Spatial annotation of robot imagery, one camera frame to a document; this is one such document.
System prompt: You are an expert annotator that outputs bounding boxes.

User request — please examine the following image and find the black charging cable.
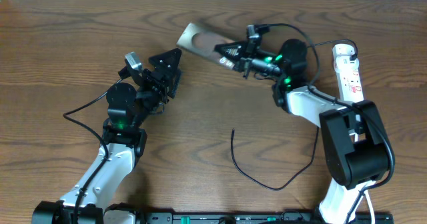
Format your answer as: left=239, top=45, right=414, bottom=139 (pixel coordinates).
left=230, top=39, right=359, bottom=191

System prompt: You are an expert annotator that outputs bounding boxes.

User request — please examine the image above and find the black right camera cable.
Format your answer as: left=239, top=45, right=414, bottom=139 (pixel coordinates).
left=258, top=23, right=396, bottom=224

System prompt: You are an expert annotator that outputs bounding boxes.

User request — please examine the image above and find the black left camera cable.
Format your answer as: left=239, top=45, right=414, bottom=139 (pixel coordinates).
left=62, top=77, right=124, bottom=224

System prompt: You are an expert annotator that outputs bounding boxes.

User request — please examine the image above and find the white power strip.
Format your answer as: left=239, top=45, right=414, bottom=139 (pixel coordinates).
left=334, top=55, right=364, bottom=103

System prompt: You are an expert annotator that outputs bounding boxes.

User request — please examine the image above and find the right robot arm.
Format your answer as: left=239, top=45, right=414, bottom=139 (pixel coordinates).
left=214, top=24, right=396, bottom=223

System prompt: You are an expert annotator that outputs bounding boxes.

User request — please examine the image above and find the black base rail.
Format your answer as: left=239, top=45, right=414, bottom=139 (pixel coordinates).
left=103, top=211, right=394, bottom=224

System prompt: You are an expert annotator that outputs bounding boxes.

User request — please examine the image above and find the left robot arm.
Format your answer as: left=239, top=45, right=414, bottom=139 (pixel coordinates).
left=31, top=48, right=182, bottom=223

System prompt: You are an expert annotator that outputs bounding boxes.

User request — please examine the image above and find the white power strip cord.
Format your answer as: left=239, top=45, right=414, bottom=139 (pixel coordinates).
left=352, top=133, right=376, bottom=224

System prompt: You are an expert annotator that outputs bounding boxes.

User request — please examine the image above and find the black camera cable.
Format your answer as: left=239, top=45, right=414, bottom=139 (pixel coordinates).
left=62, top=77, right=124, bottom=224
left=258, top=23, right=396, bottom=224

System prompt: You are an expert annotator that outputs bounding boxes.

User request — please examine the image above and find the white USB charger adapter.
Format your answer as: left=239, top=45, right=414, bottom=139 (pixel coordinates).
left=332, top=43, right=356, bottom=58

